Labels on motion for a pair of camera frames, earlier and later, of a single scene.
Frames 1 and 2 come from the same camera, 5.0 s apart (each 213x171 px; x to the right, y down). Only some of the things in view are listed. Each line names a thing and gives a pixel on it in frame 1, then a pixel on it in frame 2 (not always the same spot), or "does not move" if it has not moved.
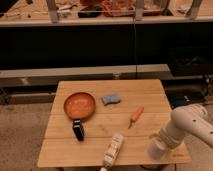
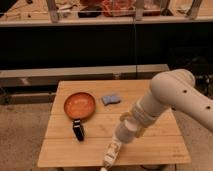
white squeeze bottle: [112, 151] does not move
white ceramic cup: [155, 149] -> [125, 131]
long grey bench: [40, 85] does not move
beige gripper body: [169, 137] -> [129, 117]
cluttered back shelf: [27, 13] does not move
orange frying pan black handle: [79, 106] does not move
